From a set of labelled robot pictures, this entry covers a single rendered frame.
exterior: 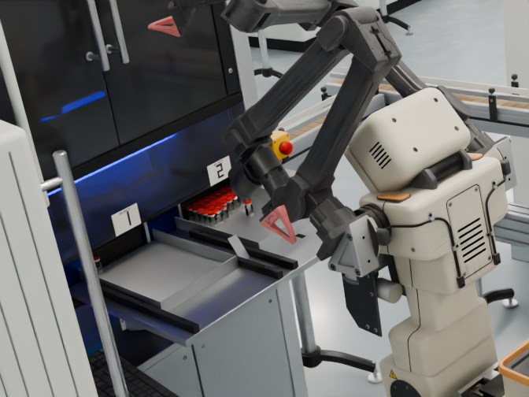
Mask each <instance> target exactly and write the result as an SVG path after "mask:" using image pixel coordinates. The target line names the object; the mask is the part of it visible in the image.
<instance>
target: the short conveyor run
mask: <svg viewBox="0 0 529 397"><path fill-rule="evenodd" d="M326 90H327V88H326V87H321V89H320V91H322V92H323V94H322V95H321V98H322V102H320V103H318V104H316V105H314V106H312V107H310V108H308V109H306V110H304V111H302V112H300V113H298V114H296V115H294V116H292V117H290V118H288V119H286V120H285V121H282V122H280V123H279V126H278V127H277V128H276V129H275V130H277V131H282V132H288V133H289V138H290V142H291V143H292V145H293V151H292V153H291V155H289V156H287V157H285V158H283V159H281V160H280V161H281V164H282V166H283V167H284V168H285V169H291V170H295V169H296V168H298V167H299V165H300V164H301V163H302V162H303V161H304V160H305V157H306V156H307V154H308V152H309V150H310V148H311V146H312V144H313V142H314V140H315V138H316V136H317V134H318V132H319V130H320V128H321V126H322V124H323V122H324V120H325V118H326V116H327V114H328V112H329V110H330V108H331V105H332V103H333V101H334V100H335V97H336V95H337V94H336V95H333V96H331V97H328V96H327V93H325V91H326ZM329 104H330V105H329ZM384 107H386V102H385V96H384V94H378V95H374V96H373V98H372V100H371V102H370V104H369V106H368V108H367V109H366V111H365V113H364V116H363V117H362V119H361V122H360V124H359V125H358V126H357V129H358V128H359V127H360V126H361V125H362V123H363V122H364V121H365V120H366V119H367V118H368V116H369V115H371V114H372V113H374V112H376V111H378V110H380V109H382V108H384ZM321 108H322V109H321ZM300 119H301V120H300ZM295 121H296V122H295ZM292 123H293V124H292ZM287 125H288V126H287ZM357 129H356V130H357Z"/></svg>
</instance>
